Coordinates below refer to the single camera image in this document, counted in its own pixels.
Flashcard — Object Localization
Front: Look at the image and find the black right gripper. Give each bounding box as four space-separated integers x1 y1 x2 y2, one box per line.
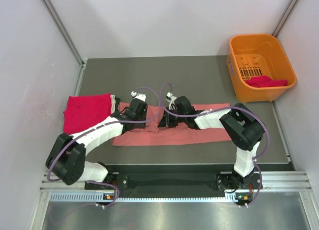
158 107 187 128

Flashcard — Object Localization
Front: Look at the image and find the salmon pink t shirt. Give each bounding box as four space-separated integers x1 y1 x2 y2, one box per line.
111 110 231 147

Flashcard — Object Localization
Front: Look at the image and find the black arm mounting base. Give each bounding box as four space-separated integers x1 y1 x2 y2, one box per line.
84 165 262 198

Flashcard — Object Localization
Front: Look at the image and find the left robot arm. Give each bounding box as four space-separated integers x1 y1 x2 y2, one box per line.
45 94 147 189

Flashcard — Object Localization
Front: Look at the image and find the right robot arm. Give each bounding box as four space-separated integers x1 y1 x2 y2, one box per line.
158 96 265 188

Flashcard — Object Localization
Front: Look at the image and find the folded dark green t shirt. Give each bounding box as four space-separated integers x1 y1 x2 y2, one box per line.
115 97 121 111

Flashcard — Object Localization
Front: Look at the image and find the folded white t shirt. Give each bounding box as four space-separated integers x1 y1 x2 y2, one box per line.
110 94 117 114

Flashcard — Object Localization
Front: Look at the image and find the folded magenta t shirt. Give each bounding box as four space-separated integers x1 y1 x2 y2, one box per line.
63 94 112 135

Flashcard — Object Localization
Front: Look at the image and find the magenta t shirt in basket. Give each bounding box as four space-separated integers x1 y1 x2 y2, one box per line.
245 76 288 88

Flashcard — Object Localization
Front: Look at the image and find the orange plastic basket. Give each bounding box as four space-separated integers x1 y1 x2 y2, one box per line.
227 34 297 103

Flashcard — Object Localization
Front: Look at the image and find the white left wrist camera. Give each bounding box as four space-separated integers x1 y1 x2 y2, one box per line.
131 91 146 102

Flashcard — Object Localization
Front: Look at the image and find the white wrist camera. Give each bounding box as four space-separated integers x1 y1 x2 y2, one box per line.
131 91 146 102
166 92 177 111

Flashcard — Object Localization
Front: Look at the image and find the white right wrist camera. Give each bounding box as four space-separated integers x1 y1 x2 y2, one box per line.
166 92 177 111

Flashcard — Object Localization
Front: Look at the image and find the slotted grey cable duct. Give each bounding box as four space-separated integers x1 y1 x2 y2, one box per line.
50 192 248 203

